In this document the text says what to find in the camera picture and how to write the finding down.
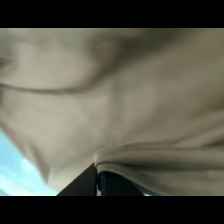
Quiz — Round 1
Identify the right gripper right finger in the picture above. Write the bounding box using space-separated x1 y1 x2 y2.
97 171 148 197

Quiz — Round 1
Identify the brown shirt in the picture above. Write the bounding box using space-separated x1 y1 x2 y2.
0 28 224 197

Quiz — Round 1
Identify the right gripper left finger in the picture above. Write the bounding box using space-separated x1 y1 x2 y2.
56 162 98 197

